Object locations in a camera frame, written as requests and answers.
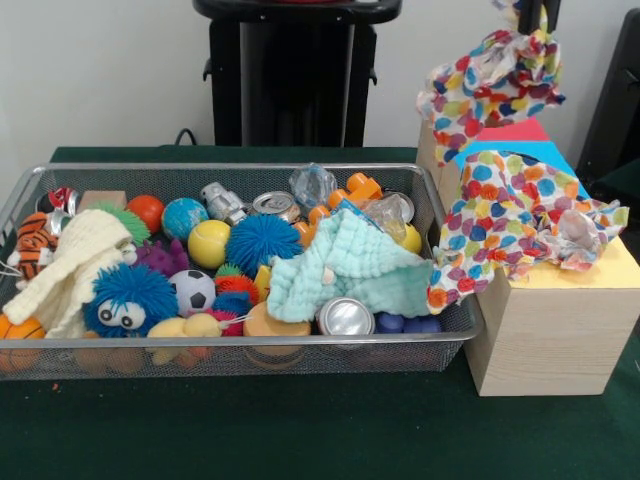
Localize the silver mesh bin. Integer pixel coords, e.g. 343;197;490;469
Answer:
0;162;485;382

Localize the large polka-dot paper napkin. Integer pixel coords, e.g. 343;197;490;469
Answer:
426;149;631;315

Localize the blue spiky ball with eyes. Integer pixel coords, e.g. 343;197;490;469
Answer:
82;264;180;340

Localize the cream knitted cloth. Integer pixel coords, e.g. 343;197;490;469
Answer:
2;208;137;340

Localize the dark green table cloth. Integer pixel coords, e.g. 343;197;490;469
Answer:
579;159;640;236
0;144;640;480

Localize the small soccer ball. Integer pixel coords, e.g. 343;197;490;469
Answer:
168;270;216;318

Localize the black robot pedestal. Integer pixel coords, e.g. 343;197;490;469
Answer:
192;0;404;148

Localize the wooden box with three holes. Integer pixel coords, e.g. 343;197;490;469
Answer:
415;115;640;399

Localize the orange rubber ball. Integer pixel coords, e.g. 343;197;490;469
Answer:
127;194;166;234

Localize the silver toy robot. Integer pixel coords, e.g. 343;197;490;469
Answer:
200;180;249;224

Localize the yellow tennis ball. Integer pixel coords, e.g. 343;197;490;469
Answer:
187;219;232;270

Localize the silver drink can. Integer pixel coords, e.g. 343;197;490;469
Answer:
317;295;376;336

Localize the small polka-dot paper napkin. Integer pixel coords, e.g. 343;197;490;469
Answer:
417;0;567;167

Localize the blue globe ball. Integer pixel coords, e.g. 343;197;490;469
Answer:
160;197;209;240

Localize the mint green cloth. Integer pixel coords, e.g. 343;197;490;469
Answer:
266;208;435;322

